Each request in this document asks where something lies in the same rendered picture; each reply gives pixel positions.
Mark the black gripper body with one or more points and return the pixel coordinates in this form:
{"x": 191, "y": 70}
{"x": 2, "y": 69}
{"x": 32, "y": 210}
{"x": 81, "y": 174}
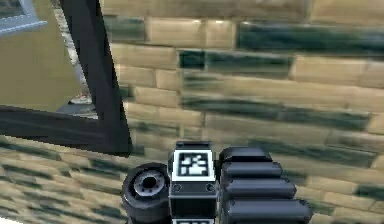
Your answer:
{"x": 146, "y": 191}

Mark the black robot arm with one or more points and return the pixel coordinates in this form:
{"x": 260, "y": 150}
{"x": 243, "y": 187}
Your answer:
{"x": 246, "y": 190}

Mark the black framed window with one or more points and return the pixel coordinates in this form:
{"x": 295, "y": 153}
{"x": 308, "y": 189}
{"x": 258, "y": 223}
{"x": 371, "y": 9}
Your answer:
{"x": 96, "y": 83}

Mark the white framed window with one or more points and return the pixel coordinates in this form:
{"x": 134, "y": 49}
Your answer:
{"x": 20, "y": 16}

